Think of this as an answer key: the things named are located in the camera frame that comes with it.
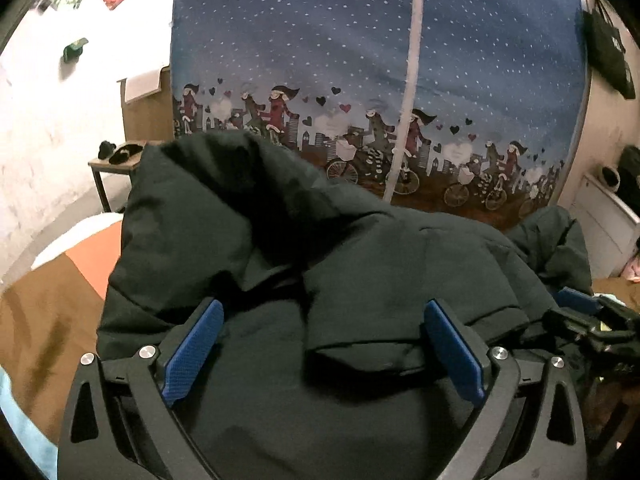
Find green wall hook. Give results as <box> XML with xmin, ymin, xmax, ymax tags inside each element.
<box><xmin>62</xmin><ymin>37</ymin><xmax>90</xmax><ymax>63</ymax></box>

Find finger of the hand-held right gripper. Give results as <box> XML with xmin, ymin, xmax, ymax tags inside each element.
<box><xmin>552</xmin><ymin>287</ymin><xmax>603</xmax><ymax>317</ymax></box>

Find blue patterned curtain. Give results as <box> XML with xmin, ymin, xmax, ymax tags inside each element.
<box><xmin>170</xmin><ymin>0</ymin><xmax>591</xmax><ymax>233</ymax></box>

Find small wooden side table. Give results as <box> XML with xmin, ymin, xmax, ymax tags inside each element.
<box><xmin>89</xmin><ymin>142</ymin><xmax>151</xmax><ymax>213</ymax></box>

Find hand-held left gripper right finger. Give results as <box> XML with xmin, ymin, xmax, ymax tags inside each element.
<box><xmin>424</xmin><ymin>299</ymin><xmax>588</xmax><ymax>480</ymax></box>

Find dark bundle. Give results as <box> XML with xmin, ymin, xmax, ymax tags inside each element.
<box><xmin>617</xmin><ymin>145</ymin><xmax>640</xmax><ymax>197</ymax></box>

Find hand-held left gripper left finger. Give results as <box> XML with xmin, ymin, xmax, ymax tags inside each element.
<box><xmin>57</xmin><ymin>297</ymin><xmax>226</xmax><ymax>480</ymax></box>

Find white drawer cabinet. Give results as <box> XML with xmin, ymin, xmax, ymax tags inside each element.
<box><xmin>570</xmin><ymin>172</ymin><xmax>640</xmax><ymax>278</ymax></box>

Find white paper sheet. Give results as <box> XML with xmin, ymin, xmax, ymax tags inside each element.
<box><xmin>124</xmin><ymin>71</ymin><xmax>162</xmax><ymax>103</ymax></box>

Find flat black item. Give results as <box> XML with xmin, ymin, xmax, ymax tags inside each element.
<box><xmin>111</xmin><ymin>144</ymin><xmax>144</xmax><ymax>165</ymax></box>

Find black padded jacket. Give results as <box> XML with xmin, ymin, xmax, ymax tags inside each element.
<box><xmin>95</xmin><ymin>130</ymin><xmax>596</xmax><ymax>480</ymax></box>

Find wooden cabinet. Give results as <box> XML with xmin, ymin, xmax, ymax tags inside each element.
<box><xmin>117</xmin><ymin>65</ymin><xmax>176</xmax><ymax>143</ymax></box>

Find black hanging bag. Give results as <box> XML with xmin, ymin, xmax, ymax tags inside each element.
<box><xmin>582</xmin><ymin>0</ymin><xmax>638</xmax><ymax>101</ymax></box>

